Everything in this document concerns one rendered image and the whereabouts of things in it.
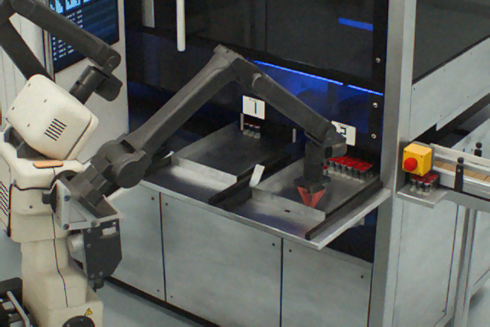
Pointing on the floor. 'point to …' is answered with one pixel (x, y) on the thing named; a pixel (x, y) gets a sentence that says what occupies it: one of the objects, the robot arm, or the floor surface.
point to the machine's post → (394, 136)
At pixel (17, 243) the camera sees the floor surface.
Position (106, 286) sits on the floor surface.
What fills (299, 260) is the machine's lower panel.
